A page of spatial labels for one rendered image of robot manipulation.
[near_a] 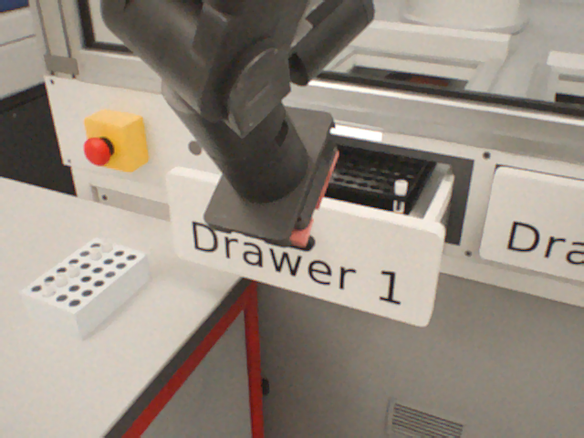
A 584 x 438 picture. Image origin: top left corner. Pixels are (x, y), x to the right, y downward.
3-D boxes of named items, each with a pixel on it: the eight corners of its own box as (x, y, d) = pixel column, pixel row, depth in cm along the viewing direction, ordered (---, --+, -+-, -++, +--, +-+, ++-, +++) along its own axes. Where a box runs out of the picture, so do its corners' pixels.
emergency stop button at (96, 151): (106, 171, 76) (100, 143, 74) (82, 165, 78) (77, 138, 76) (120, 161, 79) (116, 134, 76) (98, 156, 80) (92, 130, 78)
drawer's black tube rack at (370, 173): (399, 247, 64) (404, 197, 61) (258, 213, 70) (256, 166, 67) (441, 167, 81) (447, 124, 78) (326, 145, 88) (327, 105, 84)
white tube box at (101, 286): (81, 340, 62) (74, 314, 60) (26, 318, 65) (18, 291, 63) (151, 278, 72) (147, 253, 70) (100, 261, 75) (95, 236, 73)
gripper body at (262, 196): (339, 127, 42) (315, 61, 36) (292, 253, 39) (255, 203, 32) (262, 115, 45) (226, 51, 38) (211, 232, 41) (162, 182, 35)
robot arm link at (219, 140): (133, 71, 31) (192, 121, 29) (223, -11, 32) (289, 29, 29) (187, 139, 37) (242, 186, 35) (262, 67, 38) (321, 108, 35)
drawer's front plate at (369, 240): (427, 328, 55) (443, 234, 50) (175, 257, 66) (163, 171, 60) (431, 318, 57) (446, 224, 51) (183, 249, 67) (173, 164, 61)
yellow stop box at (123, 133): (128, 176, 78) (119, 127, 75) (87, 167, 81) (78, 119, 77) (151, 161, 82) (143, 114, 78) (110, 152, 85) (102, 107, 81)
